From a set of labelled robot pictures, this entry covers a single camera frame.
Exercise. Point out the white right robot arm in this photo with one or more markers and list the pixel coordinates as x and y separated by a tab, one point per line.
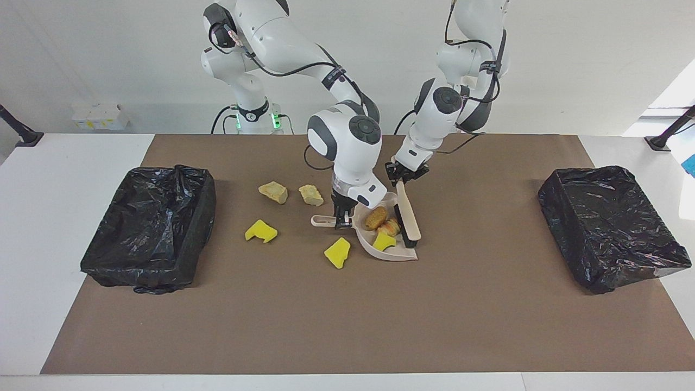
347	146

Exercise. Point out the striped croissant bread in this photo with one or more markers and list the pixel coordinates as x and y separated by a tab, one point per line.
390	227

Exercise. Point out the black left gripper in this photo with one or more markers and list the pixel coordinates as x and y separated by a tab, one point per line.
410	174

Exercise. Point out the blue object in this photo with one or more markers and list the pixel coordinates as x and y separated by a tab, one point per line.
691	165

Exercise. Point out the brown paper table mat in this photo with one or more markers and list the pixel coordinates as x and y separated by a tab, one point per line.
326	336

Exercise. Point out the pale fried dumpling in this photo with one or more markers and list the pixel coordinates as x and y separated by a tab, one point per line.
311	195
273	192

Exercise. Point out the white wall outlet box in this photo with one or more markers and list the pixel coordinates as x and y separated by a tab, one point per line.
100	117

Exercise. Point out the beige plastic dustpan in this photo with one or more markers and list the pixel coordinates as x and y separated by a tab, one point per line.
399	254

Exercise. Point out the black bag lined bin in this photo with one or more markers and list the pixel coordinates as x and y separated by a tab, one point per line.
608	228
146	233

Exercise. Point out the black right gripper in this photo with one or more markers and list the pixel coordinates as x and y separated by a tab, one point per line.
345	205

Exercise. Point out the brown fried croquette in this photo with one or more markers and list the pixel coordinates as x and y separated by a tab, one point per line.
376	217

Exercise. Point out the beige brush black bristles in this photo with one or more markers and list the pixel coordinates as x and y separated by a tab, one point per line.
408	217

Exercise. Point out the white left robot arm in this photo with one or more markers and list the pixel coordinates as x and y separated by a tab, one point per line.
440	119

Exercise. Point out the yellow sponge piece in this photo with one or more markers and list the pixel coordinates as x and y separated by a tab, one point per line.
383	242
259	232
337	254

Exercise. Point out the black camera stand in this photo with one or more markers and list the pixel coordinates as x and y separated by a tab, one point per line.
659	142
24	136

